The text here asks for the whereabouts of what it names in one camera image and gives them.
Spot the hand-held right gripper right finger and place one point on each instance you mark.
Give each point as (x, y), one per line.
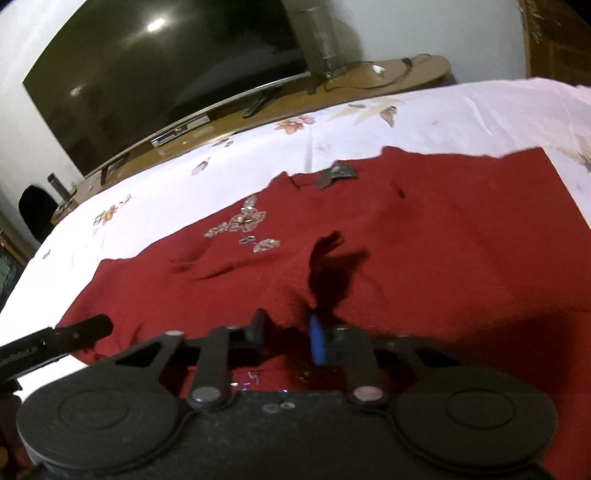
(316, 340)

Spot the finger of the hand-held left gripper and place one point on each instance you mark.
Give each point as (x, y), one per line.
(85, 328)

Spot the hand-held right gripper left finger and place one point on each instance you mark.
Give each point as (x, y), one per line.
(256, 328)

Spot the red embroidered garment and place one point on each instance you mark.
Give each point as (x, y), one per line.
(415, 240)

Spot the black chair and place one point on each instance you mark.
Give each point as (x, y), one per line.
(34, 212)

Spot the dark metal bottle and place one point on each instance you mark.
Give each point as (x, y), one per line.
(53, 183)

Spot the large black television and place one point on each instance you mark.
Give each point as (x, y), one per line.
(138, 69)

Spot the wooden television cabinet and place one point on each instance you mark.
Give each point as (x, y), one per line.
(351, 76)

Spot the white floral bed sheet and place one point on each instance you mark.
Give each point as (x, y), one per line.
(461, 115)

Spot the small shiny object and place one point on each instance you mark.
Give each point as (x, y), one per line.
(378, 69)

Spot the brown wooden door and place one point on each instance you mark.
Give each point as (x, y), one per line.
(554, 37)

